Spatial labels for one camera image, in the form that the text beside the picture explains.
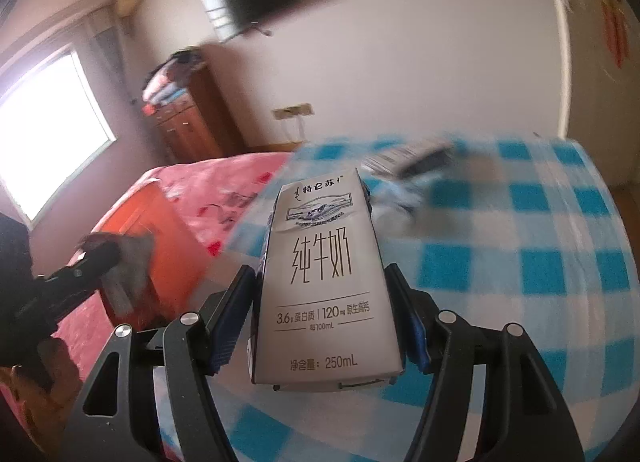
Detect wooden bed frame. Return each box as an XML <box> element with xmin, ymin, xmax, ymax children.
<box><xmin>245</xmin><ymin>140</ymin><xmax>302</xmax><ymax>153</ymax></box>

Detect silver foil wrapper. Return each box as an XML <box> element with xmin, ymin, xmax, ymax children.
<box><xmin>97</xmin><ymin>233</ymin><xmax>158</xmax><ymax>319</ymax></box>

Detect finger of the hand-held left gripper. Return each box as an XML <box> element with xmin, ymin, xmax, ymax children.
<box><xmin>32</xmin><ymin>236</ymin><xmax>123</xmax><ymax>300</ymax></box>

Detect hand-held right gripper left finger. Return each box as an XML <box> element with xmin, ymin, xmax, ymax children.
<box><xmin>62</xmin><ymin>264</ymin><xmax>256</xmax><ymax>462</ymax></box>

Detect orange plastic bucket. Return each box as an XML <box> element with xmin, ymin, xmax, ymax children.
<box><xmin>72</xmin><ymin>182</ymin><xmax>211</xmax><ymax>334</ymax></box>

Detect stack of folded blankets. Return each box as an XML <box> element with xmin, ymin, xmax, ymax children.
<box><xmin>141</xmin><ymin>49</ymin><xmax>207</xmax><ymax>116</ymax></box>

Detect white milk carton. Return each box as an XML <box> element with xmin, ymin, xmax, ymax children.
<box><xmin>248</xmin><ymin>167</ymin><xmax>407</xmax><ymax>390</ymax></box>

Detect grey wall shelf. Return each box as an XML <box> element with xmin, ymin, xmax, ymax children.
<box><xmin>200</xmin><ymin>0</ymin><xmax>237</xmax><ymax>44</ymax></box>

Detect brown wooden cabinet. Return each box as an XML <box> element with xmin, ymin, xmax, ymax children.
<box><xmin>152</xmin><ymin>62</ymin><xmax>247</xmax><ymax>164</ymax></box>

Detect red door decoration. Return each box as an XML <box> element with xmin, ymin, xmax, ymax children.
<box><xmin>585</xmin><ymin>0</ymin><xmax>634</xmax><ymax>74</ymax></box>

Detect bright window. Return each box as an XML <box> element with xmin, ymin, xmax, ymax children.
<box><xmin>0</xmin><ymin>49</ymin><xmax>119</xmax><ymax>224</ymax></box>

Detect wall socket strip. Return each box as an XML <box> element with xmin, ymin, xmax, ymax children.
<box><xmin>272</xmin><ymin>103</ymin><xmax>316</xmax><ymax>120</ymax></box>

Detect beige door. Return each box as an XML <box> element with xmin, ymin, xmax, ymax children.
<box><xmin>535</xmin><ymin>0</ymin><xmax>640</xmax><ymax>188</ymax></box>

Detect blue white checked cloth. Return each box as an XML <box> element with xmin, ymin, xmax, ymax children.
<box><xmin>150</xmin><ymin>134</ymin><xmax>632</xmax><ymax>462</ymax></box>

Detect blue white packet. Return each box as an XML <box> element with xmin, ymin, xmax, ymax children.
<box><xmin>371</xmin><ymin>179</ymin><xmax>427</xmax><ymax>219</ymax></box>

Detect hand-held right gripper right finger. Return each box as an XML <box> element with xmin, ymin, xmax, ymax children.
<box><xmin>382</xmin><ymin>263</ymin><xmax>586</xmax><ymax>462</ymax></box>

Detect pink printed blanket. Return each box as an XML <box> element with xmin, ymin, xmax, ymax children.
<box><xmin>0</xmin><ymin>151</ymin><xmax>301</xmax><ymax>443</ymax></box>

